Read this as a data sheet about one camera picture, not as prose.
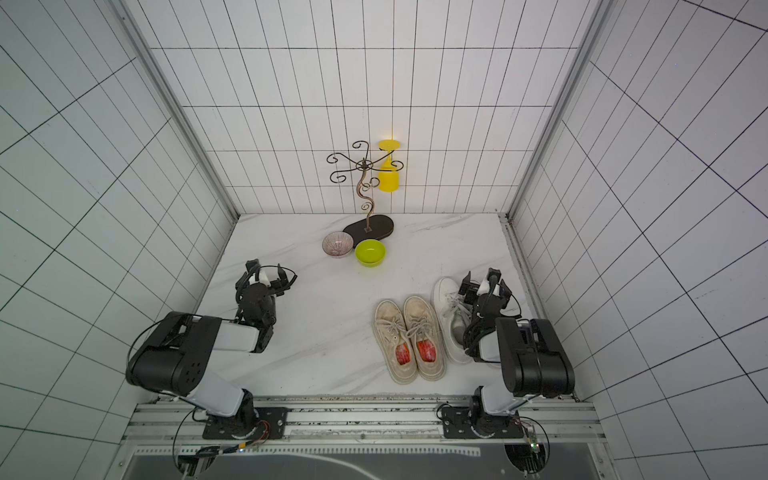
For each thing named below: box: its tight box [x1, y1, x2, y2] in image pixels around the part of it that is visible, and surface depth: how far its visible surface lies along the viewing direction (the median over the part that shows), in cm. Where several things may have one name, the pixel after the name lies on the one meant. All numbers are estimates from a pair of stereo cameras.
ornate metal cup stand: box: [326, 141, 404, 247], surface depth 100 cm
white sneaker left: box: [433, 277, 473, 363], surface depth 83 cm
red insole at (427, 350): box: [418, 339, 436, 362], surface depth 82 cm
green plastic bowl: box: [354, 239, 386, 268], surface depth 107 cm
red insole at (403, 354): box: [396, 342, 411, 365], surface depth 83 cm
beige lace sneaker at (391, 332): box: [373, 299, 418, 385], surface depth 82 cm
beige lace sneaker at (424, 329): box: [403, 295, 446, 381], surface depth 82 cm
